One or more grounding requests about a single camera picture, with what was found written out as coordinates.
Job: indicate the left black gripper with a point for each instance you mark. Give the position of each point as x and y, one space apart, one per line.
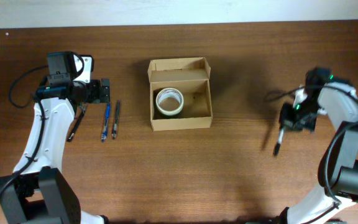
103 92

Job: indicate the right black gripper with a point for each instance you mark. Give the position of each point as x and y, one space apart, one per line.
291 122

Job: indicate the black slim pen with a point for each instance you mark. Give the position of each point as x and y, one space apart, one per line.
77 123

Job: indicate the grey black marker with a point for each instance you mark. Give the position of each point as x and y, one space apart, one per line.
279 142

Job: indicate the white masking tape roll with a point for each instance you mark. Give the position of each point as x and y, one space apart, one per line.
160 105

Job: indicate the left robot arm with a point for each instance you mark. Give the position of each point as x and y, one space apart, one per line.
36 191

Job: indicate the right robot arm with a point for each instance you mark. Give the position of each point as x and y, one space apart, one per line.
337 186

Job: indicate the blue ballpoint pen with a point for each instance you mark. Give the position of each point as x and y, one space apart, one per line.
106 122

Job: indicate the dark grey pen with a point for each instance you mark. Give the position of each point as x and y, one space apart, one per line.
116 120

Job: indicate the open cardboard box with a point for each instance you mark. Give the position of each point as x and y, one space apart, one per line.
180 94

